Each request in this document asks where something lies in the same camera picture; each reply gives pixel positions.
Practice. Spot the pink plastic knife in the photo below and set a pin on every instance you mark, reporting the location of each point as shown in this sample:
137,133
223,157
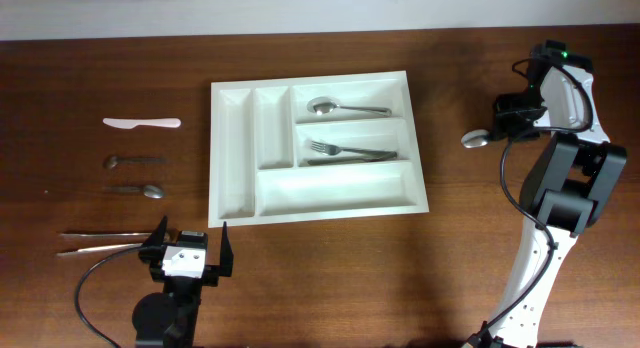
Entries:
171,123

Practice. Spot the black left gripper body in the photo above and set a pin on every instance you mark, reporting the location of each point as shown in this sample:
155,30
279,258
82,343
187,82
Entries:
189,288

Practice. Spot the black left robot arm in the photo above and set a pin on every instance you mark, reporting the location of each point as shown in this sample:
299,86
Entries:
168,318

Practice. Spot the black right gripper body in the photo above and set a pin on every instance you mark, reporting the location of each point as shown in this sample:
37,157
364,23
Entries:
513,112

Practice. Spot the silver tablespoon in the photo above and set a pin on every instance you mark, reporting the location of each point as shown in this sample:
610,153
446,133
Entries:
476,139
324,105

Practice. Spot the white plastic cutlery tray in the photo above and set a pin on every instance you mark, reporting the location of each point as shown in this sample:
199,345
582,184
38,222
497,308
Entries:
258,150

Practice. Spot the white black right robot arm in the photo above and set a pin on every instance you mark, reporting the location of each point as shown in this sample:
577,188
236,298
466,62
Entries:
564,193

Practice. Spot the silver fork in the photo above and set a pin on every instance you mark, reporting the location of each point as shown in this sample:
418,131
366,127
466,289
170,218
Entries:
334,150
352,160

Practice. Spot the small dark metal teaspoon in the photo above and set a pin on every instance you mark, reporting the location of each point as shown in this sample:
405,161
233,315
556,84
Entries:
113,161

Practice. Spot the small silver teaspoon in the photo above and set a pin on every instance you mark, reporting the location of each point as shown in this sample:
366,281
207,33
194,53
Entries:
149,191

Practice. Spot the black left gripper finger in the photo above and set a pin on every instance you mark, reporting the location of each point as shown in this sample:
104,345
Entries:
226,261
152,246

